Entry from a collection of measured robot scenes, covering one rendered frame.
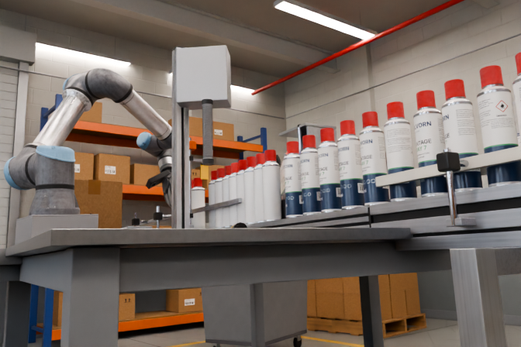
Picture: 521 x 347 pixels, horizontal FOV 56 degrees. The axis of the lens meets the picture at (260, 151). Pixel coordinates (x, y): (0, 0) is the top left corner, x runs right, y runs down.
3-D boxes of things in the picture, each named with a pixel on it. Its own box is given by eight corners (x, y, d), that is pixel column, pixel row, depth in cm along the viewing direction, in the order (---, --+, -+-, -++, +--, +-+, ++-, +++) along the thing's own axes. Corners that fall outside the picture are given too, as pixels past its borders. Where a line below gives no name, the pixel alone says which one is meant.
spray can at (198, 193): (207, 232, 182) (206, 177, 186) (194, 232, 179) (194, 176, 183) (201, 233, 186) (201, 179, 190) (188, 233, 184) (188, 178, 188)
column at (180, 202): (190, 245, 157) (188, 48, 171) (176, 245, 155) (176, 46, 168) (184, 245, 161) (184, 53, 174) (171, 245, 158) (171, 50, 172)
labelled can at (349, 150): (370, 209, 109) (363, 119, 113) (352, 209, 106) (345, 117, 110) (354, 211, 113) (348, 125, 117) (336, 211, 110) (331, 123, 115)
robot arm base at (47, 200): (88, 215, 158) (89, 184, 160) (42, 214, 147) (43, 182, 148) (65, 218, 168) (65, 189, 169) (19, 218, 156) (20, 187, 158)
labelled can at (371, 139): (395, 206, 102) (387, 111, 106) (377, 205, 100) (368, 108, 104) (377, 208, 107) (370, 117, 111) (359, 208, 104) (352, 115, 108)
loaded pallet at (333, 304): (427, 327, 510) (414, 193, 538) (382, 338, 453) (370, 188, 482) (335, 319, 594) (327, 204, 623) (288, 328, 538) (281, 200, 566)
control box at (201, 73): (227, 99, 159) (226, 44, 163) (175, 102, 160) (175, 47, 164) (232, 108, 169) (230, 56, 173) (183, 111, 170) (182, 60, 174)
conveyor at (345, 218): (411, 230, 102) (408, 207, 103) (370, 230, 96) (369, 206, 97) (153, 251, 241) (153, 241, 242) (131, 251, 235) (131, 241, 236)
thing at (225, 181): (241, 228, 159) (239, 165, 163) (227, 228, 157) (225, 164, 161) (234, 228, 164) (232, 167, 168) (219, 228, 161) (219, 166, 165)
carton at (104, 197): (122, 245, 205) (122, 181, 211) (60, 246, 192) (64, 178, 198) (99, 248, 230) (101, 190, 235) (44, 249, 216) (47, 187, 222)
